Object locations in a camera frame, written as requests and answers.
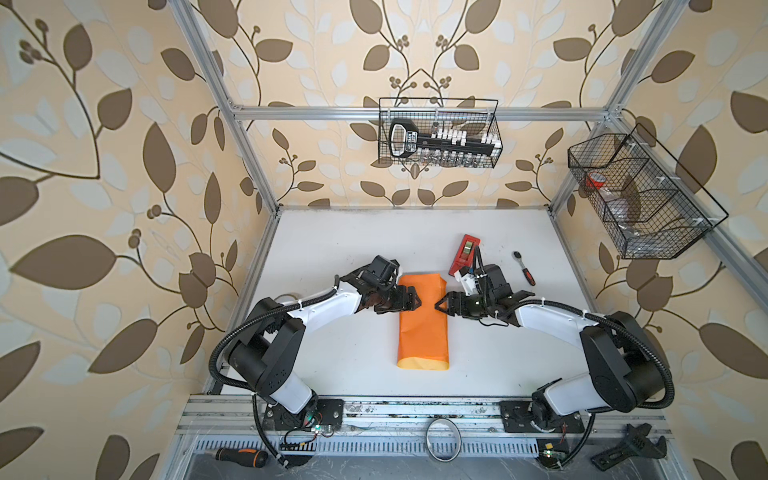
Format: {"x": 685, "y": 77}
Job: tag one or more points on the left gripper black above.
{"x": 411, "y": 304}

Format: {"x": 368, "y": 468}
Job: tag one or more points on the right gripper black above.
{"x": 460, "y": 310}

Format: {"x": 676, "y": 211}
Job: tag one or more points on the yellow orange wrapping paper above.
{"x": 423, "y": 333}

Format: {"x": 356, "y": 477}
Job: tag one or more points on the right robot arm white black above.
{"x": 624, "y": 370}

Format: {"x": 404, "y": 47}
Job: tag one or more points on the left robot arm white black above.
{"x": 260, "y": 354}

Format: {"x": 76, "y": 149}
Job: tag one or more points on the red tape dispenser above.
{"x": 464, "y": 257}

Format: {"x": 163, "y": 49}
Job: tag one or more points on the orange black screwdriver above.
{"x": 250, "y": 458}

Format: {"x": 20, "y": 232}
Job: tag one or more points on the black adjustable wrench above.
{"x": 634, "y": 444}

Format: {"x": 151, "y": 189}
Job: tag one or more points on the ratchet wrench red handle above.
{"x": 526, "y": 272}

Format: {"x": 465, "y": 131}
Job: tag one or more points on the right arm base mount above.
{"x": 534, "y": 417}

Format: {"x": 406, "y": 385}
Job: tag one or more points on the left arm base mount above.
{"x": 319, "y": 415}

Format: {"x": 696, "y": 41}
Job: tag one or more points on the socket set black rail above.
{"x": 405, "y": 139}

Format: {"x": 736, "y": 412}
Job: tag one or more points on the black wire basket back wall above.
{"x": 471, "y": 114}

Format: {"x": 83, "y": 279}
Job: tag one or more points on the black wire basket wall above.
{"x": 471, "y": 114}
{"x": 653, "y": 207}

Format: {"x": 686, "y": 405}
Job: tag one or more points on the black wire basket right wall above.
{"x": 653, "y": 207}

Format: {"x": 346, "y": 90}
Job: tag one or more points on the aluminium front rail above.
{"x": 391, "y": 426}

